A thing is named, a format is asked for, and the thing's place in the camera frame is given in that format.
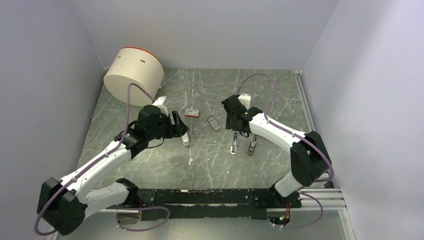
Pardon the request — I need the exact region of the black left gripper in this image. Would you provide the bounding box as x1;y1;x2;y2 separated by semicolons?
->
147;110;189;140

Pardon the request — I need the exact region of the long white stapler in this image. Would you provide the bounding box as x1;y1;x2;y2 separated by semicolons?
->
181;132;190;146

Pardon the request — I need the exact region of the red white staple box sleeve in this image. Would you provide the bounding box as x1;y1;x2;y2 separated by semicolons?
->
184;108;200;118

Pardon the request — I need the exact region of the cardboard tray with staples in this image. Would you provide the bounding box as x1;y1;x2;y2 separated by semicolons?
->
206;115;222;131

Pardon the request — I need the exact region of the beige brown small stapler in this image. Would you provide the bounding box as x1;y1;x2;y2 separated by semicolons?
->
247;134;258;156

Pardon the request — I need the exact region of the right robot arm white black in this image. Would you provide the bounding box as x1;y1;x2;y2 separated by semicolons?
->
221;95;333;207

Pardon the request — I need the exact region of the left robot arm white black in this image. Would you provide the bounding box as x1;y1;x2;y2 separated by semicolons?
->
33;105;189;236

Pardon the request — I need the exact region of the cream cylindrical drum orange rim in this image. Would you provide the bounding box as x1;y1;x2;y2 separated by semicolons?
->
103;46;164;107

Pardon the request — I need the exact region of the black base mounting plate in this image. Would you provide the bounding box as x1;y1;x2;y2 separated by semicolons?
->
118;188;302;221

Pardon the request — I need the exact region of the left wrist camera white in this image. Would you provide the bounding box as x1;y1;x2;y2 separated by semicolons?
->
152;95;169;115

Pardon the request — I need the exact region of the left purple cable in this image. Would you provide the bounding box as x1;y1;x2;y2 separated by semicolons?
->
33;82;171;237

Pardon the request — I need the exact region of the aluminium rail frame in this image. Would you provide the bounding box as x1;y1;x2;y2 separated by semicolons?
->
44;70;357;240

